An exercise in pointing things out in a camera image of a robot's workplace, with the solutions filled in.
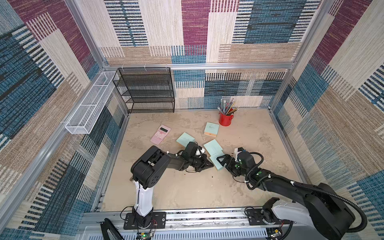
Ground left mint jewelry box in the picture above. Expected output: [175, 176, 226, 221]
[176, 133, 195, 147]

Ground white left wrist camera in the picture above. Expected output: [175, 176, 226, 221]
[195, 146, 205, 156]

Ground red pencil cup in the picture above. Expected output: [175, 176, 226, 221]
[219, 113, 234, 127]

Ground middle mint jewelry box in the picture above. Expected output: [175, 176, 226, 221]
[204, 140, 224, 156]

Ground black wire shelf rack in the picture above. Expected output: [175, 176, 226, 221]
[113, 67, 175, 114]

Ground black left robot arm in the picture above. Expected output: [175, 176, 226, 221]
[131, 142, 214, 227]

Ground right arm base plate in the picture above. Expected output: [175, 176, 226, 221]
[244, 208, 281, 226]

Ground pink calculator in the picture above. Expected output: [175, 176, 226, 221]
[150, 125, 171, 145]

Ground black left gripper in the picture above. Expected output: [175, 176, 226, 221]
[189, 155, 215, 173]

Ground mint drawer jewelry box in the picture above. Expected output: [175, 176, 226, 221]
[209, 152, 225, 171]

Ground white mesh wall basket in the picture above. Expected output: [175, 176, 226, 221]
[66, 72, 115, 135]

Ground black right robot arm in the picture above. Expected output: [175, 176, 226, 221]
[216, 149, 368, 240]

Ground back mint jewelry box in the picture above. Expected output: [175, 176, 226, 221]
[204, 122, 220, 137]

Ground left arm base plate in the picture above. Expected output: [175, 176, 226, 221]
[123, 212, 167, 230]

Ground pencils bundle in cup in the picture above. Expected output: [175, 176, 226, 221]
[217, 98, 239, 116]

